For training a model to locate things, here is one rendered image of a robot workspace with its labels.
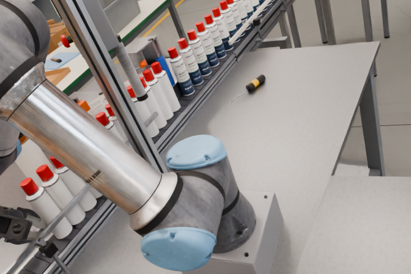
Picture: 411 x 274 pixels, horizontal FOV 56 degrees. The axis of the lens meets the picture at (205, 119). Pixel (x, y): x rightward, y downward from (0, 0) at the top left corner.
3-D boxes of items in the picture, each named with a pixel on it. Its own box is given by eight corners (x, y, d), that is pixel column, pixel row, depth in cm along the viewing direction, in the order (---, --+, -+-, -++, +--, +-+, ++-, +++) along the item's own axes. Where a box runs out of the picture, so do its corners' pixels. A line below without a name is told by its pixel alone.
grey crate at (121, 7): (110, 18, 354) (99, -5, 343) (147, 9, 337) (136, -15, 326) (74, 48, 309) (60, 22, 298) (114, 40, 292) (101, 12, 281)
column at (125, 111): (161, 177, 126) (55, -26, 93) (172, 178, 124) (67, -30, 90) (153, 186, 124) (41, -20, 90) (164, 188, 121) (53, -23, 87)
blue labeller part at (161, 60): (174, 91, 160) (158, 55, 152) (180, 90, 158) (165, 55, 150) (169, 95, 158) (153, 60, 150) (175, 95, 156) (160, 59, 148)
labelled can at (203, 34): (211, 62, 176) (197, 21, 166) (221, 62, 173) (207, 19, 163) (206, 68, 173) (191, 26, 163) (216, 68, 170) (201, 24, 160)
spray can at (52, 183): (79, 210, 118) (44, 160, 107) (89, 214, 114) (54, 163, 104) (66, 223, 114) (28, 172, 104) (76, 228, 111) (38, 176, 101)
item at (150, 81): (166, 113, 151) (145, 67, 140) (176, 114, 148) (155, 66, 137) (158, 121, 147) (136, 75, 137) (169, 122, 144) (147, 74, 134)
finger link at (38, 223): (43, 218, 111) (14, 210, 103) (55, 221, 107) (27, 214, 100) (38, 229, 110) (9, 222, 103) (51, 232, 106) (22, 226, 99)
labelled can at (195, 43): (204, 71, 171) (188, 29, 161) (214, 70, 169) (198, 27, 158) (198, 77, 168) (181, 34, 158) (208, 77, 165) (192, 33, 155)
